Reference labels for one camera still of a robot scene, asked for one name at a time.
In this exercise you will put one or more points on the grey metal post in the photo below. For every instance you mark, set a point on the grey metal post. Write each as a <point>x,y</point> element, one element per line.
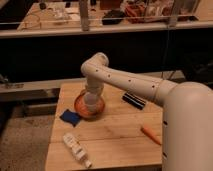
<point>83,9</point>

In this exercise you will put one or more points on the blue cloth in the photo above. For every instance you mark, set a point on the blue cloth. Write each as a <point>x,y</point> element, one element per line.
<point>70,117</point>

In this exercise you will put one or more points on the white plastic bottle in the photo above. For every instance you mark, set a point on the white plastic bottle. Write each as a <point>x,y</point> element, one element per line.
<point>76,149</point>

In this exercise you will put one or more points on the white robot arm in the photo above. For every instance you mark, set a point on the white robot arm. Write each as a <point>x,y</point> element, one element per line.
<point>187,120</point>

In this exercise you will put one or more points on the orange carrot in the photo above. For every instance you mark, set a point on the orange carrot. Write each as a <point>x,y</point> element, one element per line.
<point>149,133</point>

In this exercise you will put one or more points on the red clutter pile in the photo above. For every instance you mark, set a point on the red clutter pile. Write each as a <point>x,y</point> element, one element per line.
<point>136,13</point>

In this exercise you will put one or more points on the orange ceramic bowl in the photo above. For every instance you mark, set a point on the orange ceramic bowl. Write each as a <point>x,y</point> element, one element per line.
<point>89,105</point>

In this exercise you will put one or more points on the background wooden workbench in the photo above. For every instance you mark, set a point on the background wooden workbench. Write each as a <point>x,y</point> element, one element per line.
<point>42,18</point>

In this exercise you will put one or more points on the black cylindrical object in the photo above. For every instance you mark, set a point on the black cylindrical object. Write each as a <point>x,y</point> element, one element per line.
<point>134,101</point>

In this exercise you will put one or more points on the black cloth on workbench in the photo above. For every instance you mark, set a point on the black cloth on workbench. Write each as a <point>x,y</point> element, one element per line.
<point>113,17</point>

